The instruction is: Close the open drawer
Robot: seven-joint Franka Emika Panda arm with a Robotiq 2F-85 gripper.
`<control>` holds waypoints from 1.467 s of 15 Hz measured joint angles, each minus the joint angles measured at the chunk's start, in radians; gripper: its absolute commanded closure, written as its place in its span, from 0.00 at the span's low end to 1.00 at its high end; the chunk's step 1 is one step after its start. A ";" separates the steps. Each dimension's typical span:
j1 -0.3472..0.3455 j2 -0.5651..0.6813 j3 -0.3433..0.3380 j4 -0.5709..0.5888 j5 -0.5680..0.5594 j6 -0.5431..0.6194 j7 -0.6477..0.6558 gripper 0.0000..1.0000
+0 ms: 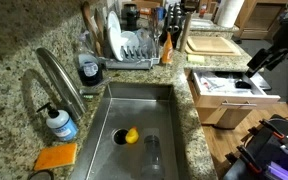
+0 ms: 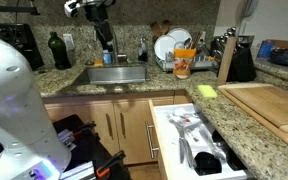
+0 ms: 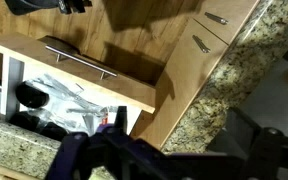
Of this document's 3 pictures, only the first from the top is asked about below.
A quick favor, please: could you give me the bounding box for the black knife block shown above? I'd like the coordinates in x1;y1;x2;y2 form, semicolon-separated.
163;2;186;50

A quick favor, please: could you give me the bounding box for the grey dish drying rack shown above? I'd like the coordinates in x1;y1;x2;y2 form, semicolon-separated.
100;43;162;70

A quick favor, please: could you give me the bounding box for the large wooden cutting board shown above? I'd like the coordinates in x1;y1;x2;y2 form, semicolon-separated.
184;35;242;57

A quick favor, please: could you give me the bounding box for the wooden cooking spoon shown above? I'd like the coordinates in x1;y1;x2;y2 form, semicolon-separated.
94;8;106;56
81;1;102;56

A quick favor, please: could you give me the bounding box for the pale yellow sponge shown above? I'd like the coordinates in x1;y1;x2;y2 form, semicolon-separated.
187;54;206;65

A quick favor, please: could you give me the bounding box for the white drawer organizer tray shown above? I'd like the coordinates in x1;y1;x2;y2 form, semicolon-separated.
191;69;268;98

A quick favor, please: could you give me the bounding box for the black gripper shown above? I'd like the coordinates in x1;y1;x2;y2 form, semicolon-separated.
244;43;288;79

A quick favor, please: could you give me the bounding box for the clear drinking glass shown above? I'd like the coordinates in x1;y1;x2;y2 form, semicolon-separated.
147;7;162;48

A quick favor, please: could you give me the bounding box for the yellow rubber duck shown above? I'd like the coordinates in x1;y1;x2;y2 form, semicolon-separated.
124;125;140;145

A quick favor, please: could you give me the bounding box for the large white plate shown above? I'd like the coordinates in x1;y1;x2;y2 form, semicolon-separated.
106;10;125;62

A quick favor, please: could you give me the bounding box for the clear plastic utensil packet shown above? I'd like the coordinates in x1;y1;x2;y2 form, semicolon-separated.
199;74;226;93

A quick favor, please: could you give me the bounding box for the black round ring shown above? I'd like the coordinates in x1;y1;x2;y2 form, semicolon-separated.
27;169;55;180

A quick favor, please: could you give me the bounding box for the blue label soap pump bottle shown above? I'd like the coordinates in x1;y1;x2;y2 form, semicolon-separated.
36;102;80;142

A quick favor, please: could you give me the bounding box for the wooden base cabinet front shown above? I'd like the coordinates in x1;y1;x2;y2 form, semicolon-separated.
195;106;226;126

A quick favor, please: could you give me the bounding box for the stainless steel sink basin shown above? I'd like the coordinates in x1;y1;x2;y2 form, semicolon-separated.
67;81;187;180

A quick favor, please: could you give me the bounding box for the upright wooden board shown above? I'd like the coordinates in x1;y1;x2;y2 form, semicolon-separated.
178;12;193;53

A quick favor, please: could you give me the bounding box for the dark blue dish soap bottle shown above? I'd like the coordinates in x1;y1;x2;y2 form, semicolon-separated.
73;31;104;88

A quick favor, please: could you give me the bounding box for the orange black bar clamp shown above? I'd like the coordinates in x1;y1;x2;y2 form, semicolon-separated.
258;118;286;140
236;144;263;175

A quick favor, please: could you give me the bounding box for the small white bowl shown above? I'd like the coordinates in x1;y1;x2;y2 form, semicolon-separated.
120;30;141;52

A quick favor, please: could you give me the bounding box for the light wooden kitchen drawer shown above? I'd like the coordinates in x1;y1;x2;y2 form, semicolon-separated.
185;68;282;110

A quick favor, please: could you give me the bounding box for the black robot cart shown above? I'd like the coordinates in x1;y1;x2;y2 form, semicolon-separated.
222;114;288;180

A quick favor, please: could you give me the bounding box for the silver drawer bar handle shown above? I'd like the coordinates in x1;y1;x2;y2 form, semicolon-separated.
221;100;258;108

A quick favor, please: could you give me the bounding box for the white paper towel roll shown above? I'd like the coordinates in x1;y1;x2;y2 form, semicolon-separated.
216;0;246;29

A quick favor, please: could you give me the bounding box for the orange cleaner spray bottle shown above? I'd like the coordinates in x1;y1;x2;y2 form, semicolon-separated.
161;31;174;65

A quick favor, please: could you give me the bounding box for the brown wooden side cabinet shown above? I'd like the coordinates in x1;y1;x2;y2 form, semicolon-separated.
233;0;288;40

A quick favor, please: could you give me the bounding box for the black jar with lid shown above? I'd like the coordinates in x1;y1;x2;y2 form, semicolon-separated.
120;3;141;32

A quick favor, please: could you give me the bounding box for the curved steel kitchen faucet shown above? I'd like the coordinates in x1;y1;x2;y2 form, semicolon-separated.
35;47;88;122

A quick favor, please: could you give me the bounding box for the black round measuring scoop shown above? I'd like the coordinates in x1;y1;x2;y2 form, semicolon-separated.
234;79;253;90

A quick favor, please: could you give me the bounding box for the orange flat sponge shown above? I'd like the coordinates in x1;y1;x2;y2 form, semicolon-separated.
33;142;79;172

